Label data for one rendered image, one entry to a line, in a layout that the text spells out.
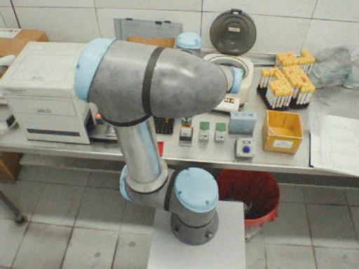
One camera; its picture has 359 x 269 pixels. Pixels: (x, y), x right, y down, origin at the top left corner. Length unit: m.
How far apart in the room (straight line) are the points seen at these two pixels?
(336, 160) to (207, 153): 0.50
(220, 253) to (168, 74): 0.65
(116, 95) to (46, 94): 0.66
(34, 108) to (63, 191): 1.13
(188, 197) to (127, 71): 0.41
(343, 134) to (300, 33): 0.54
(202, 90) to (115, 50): 0.15
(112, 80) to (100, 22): 1.18
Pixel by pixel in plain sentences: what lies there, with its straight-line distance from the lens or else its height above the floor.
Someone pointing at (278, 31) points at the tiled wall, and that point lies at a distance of 1.61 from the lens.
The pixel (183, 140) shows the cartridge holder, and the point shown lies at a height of 0.89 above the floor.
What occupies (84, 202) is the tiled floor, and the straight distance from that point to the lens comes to 2.17.
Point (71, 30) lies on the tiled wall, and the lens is 1.74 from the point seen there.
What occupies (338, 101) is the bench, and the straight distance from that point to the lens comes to 1.59.
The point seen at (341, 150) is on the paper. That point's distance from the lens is 1.35.
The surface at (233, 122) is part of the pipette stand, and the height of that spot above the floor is 0.95.
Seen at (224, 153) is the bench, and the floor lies 0.87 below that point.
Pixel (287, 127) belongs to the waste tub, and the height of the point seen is 0.89.
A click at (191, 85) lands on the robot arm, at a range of 0.47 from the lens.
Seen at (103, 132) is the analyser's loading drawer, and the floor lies 0.91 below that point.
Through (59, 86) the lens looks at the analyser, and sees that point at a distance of 1.09.
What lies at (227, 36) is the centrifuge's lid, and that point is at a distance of 1.54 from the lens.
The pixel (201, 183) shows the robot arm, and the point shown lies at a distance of 0.81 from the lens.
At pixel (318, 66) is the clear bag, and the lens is 1.60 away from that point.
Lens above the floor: 1.83
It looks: 49 degrees down
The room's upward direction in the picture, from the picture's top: straight up
